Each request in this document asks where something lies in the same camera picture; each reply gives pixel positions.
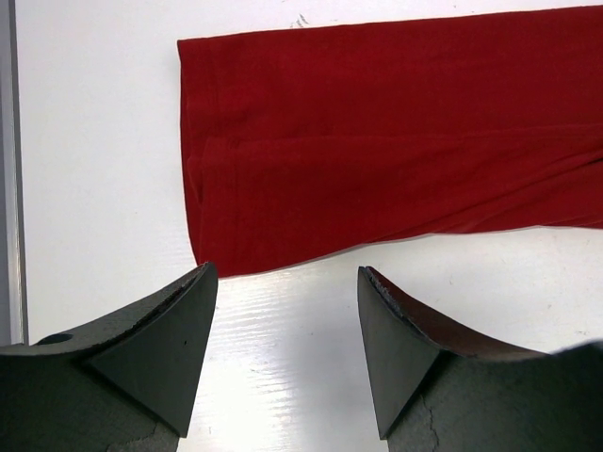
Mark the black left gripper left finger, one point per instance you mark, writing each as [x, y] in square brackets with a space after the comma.
[126, 381]

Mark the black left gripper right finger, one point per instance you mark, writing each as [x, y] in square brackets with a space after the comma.
[438, 385]

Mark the red t-shirt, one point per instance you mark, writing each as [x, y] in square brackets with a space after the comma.
[301, 143]

